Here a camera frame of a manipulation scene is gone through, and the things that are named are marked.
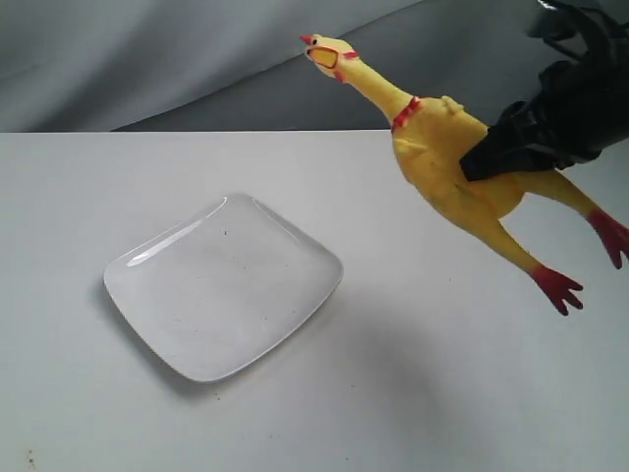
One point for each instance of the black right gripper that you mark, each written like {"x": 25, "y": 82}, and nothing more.
{"x": 582, "y": 107}

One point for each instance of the yellow rubber chicken toy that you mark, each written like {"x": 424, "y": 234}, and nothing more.
{"x": 430, "y": 136}

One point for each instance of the white square plate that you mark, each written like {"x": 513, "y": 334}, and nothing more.
{"x": 218, "y": 291}

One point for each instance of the grey backdrop cloth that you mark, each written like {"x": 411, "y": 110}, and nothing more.
{"x": 191, "y": 66}

